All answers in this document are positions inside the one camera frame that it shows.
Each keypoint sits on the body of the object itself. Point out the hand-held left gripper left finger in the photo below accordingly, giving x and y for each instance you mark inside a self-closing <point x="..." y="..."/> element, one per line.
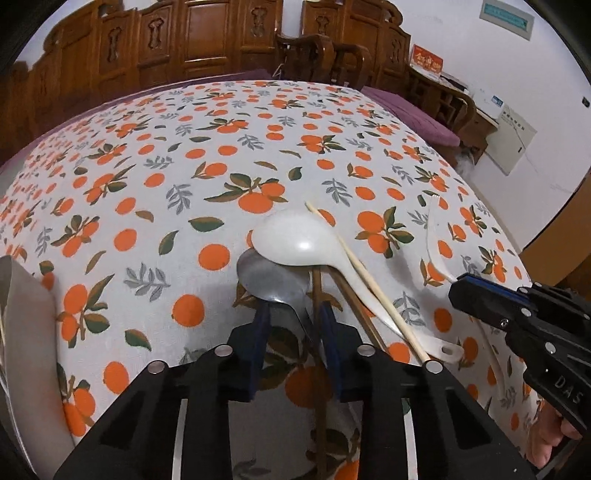
<point x="261" y="337"/>

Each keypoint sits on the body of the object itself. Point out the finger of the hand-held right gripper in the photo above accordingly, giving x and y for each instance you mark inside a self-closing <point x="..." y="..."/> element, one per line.
<point x="501" y="287"/>
<point x="480" y="304"/>

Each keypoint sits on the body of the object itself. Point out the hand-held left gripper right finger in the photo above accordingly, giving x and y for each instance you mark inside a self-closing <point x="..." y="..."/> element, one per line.
<point x="331" y="341"/>

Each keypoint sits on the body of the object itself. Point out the large metal spoon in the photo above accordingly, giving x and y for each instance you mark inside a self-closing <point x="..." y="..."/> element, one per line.
<point x="272" y="281"/>

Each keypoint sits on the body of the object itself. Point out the white plastic fork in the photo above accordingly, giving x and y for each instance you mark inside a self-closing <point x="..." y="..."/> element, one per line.
<point x="436" y="258"/>

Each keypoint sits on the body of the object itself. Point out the rectangular metal tray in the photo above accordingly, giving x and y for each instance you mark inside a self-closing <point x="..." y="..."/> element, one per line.
<point x="27" y="346"/>

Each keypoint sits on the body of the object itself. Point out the person's right hand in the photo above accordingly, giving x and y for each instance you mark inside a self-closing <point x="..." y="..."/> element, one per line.
<point x="549" y="434"/>

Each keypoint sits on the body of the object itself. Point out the light bamboo chopstick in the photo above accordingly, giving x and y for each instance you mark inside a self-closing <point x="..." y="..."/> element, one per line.
<point x="364" y="279"/>

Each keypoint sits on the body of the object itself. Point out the white ceramic spoon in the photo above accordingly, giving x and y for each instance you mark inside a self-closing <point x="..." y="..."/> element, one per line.
<point x="295" y="235"/>

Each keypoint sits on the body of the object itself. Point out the white plastic bag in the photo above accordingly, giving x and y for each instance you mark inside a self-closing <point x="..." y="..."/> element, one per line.
<point x="464" y="159"/>

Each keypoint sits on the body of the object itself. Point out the grey electrical distribution box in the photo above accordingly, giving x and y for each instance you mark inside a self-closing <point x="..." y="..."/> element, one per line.
<point x="515" y="138"/>

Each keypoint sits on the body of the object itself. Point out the orange fruit print tablecloth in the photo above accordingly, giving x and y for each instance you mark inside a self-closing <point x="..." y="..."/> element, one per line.
<point x="184" y="207"/>

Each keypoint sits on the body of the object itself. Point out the white box with blue label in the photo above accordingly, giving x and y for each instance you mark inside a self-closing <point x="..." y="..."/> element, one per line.
<point x="490" y="105"/>

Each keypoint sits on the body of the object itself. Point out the purple armchair cushion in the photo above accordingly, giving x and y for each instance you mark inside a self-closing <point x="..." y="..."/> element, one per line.
<point x="415" y="117"/>

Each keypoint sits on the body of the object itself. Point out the red desk calendar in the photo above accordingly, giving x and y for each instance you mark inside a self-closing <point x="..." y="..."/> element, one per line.
<point x="427" y="62"/>

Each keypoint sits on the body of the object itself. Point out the long purple sofa cushion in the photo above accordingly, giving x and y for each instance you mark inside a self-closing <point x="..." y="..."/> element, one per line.
<point x="251" y="75"/>

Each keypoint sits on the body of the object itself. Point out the carved wooden armchair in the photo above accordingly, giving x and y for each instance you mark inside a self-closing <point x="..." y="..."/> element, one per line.
<point x="369" y="32"/>

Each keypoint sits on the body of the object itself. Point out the carved wooden sofa bench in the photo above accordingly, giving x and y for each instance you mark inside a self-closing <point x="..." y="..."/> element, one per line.
<point x="138" y="46"/>

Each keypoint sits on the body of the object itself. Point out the wall panel with green window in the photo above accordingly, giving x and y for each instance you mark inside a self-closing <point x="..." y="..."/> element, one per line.
<point x="505" y="18"/>

